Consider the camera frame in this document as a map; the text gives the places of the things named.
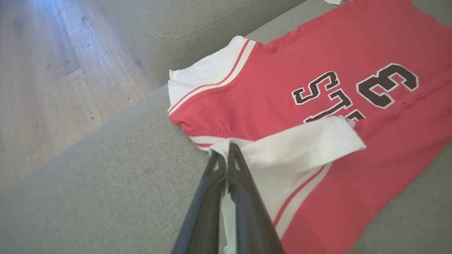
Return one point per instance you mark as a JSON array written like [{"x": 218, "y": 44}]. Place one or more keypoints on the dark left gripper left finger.
[{"x": 204, "y": 211}]

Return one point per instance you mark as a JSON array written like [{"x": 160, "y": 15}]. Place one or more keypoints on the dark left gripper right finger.
[{"x": 250, "y": 218}]

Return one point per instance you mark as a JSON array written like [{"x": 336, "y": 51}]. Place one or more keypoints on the red jersey with black print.
[{"x": 268, "y": 81}]

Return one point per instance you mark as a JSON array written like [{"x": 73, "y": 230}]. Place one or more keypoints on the large grey sofa seat cushion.
[{"x": 106, "y": 183}]

